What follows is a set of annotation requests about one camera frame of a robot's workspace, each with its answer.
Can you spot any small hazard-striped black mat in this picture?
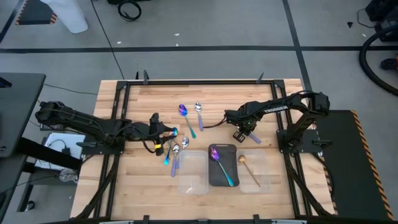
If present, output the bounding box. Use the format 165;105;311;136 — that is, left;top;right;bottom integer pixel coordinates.
14;0;58;26

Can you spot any iridescent rainbow spoon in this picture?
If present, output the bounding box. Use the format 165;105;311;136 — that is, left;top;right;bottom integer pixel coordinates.
164;126;179;166
208;147;234;187
178;103;197;139

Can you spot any large hazard-striped black mat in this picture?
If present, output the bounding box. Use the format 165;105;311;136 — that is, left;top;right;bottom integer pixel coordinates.
312;109;396;222

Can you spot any thick black hose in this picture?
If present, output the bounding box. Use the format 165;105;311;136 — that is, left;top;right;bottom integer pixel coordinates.
358;24;398;97

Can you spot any thin black cable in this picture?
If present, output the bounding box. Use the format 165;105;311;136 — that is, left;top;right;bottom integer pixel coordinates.
42;83;99;96

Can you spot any black coiled cable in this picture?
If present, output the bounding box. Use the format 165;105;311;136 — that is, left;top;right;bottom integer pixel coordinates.
117;0;142;22

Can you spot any black side desk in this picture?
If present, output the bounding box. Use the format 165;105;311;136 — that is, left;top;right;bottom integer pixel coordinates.
0;72;83;224

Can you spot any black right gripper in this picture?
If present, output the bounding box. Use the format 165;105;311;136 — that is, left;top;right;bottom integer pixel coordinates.
224;102;261;144

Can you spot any black shoe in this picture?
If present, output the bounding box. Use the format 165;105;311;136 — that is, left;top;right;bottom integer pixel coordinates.
381;57;398;71

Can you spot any clear plastic bin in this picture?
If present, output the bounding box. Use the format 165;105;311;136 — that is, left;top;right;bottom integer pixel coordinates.
178;150;209;196
236;149;271;194

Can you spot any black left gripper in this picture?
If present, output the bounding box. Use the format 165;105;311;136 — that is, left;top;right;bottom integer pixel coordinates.
132;112;178;156

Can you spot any gold spoon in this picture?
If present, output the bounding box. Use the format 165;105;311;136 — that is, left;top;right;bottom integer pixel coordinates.
238;154;262;188

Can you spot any black equipment box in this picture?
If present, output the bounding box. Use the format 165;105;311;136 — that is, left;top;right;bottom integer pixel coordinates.
365;0;398;43

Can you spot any smoke grey plastic bin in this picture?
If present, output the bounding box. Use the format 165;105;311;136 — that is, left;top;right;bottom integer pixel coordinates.
207;143;241;188

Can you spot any black aluminium table frame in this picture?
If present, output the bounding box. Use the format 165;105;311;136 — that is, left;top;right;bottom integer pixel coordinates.
74;79;335;220

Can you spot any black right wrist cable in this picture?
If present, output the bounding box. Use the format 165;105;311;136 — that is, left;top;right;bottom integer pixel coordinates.
203;116;229;129

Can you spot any long black floor cable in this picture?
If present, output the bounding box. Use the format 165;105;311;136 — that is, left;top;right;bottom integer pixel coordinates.
90;0;126;80

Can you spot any white floor stand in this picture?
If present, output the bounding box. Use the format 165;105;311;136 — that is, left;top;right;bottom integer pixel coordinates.
39;0;89;34

